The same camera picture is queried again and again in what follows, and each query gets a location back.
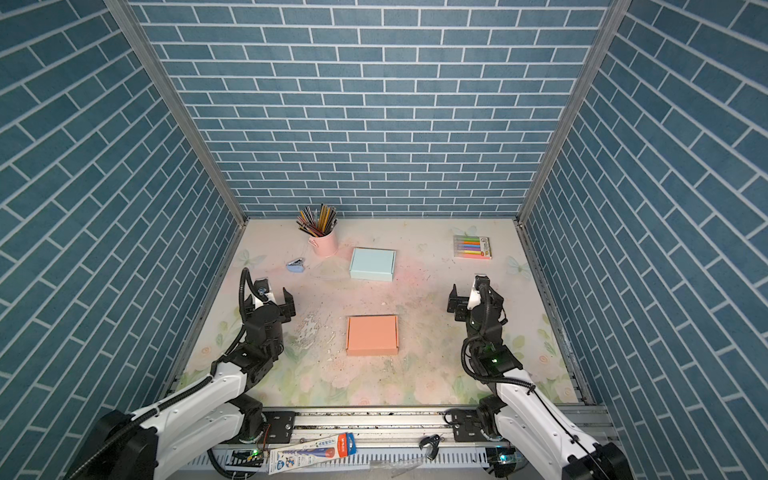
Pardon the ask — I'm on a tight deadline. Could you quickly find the small metal clip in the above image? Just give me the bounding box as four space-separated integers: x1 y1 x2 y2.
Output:
418 434 443 461

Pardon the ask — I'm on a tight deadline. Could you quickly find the pack of coloured markers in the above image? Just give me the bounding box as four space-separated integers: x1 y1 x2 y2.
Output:
453 235 493 260

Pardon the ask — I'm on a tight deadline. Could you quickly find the light blue paper box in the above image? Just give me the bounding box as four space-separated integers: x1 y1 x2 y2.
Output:
349 247 396 282

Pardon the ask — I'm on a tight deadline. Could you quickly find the pink paper box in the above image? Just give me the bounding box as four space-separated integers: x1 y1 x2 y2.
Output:
346 315 399 356

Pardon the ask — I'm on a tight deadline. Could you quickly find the bundle of coloured pencils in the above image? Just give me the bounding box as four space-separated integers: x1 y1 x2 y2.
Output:
296 204 337 238

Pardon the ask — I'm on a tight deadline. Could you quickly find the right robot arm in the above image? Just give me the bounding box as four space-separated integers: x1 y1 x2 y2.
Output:
447 275 633 479

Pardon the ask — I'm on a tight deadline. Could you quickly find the pink pencil bucket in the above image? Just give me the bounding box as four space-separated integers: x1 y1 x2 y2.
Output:
308 231 338 258

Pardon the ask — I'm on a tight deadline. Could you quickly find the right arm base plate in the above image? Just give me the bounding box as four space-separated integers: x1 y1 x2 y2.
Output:
443 406 535 446

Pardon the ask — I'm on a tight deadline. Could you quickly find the aluminium mounting rail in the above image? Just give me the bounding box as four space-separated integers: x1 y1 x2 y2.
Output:
104 404 637 480

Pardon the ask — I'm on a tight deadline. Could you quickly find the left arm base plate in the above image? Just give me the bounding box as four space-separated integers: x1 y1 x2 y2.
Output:
222 410 297 445

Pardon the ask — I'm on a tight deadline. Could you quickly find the red blue white package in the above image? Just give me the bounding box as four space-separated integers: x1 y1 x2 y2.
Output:
268 432 357 475

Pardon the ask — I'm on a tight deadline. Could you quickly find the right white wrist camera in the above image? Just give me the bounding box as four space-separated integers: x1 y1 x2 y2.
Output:
467 287 482 311

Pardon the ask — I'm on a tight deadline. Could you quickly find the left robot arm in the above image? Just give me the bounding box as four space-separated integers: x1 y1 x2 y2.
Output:
66 270 296 479

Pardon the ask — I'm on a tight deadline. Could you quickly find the left black corrugated cable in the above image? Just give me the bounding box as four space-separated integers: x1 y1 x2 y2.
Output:
65 267 256 480

